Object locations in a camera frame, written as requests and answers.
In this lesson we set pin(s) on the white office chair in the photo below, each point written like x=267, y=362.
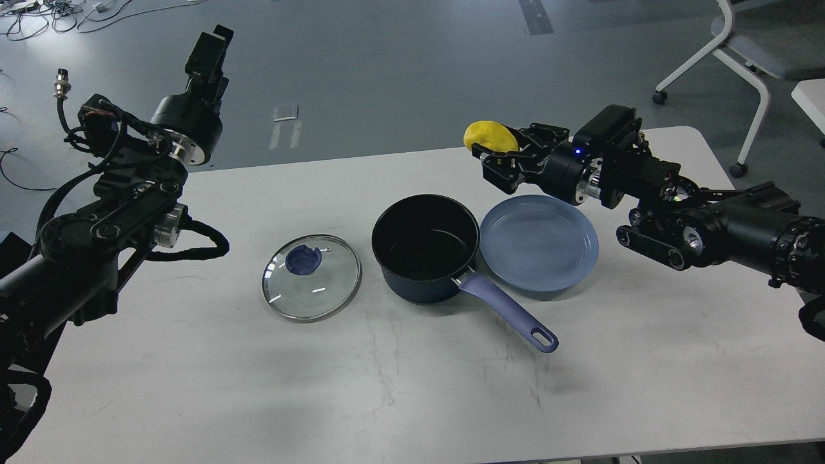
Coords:
x=782, y=39

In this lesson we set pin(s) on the dark blue saucepan purple handle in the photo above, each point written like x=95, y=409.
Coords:
x=427, y=245

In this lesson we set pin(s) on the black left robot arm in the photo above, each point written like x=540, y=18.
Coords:
x=97, y=229

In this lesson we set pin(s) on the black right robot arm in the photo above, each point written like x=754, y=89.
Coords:
x=676, y=222

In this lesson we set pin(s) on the light blue plate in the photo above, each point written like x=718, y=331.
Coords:
x=539, y=246

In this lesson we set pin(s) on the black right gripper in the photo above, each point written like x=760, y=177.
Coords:
x=546, y=158

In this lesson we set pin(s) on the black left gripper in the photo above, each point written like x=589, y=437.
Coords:
x=193, y=115

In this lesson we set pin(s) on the glass pot lid purple knob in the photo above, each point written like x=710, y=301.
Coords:
x=311, y=278

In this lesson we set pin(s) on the black box at left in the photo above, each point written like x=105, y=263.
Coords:
x=14, y=252

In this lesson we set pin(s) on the white table edge right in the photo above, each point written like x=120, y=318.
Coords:
x=809, y=96

